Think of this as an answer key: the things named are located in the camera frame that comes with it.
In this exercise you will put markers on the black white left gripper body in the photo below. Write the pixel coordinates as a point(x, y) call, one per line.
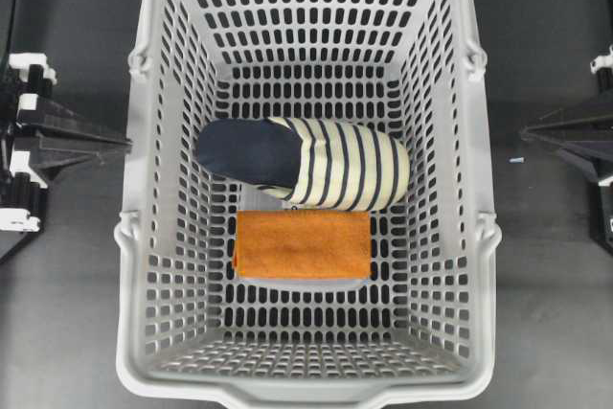
point(25, 77)

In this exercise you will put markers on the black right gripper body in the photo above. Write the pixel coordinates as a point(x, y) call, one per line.
point(601, 68)

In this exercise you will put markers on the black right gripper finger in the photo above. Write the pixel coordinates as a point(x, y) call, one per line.
point(574, 125)
point(594, 160)

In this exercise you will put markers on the navy striped cream slipper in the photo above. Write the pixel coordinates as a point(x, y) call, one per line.
point(309, 163)

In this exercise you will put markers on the grey plastic shopping basket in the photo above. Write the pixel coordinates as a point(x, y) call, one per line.
point(421, 327)

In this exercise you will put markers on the orange cloth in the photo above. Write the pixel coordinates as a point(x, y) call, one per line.
point(303, 245)

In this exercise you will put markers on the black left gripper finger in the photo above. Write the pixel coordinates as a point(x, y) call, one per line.
point(54, 118)
point(50, 155)

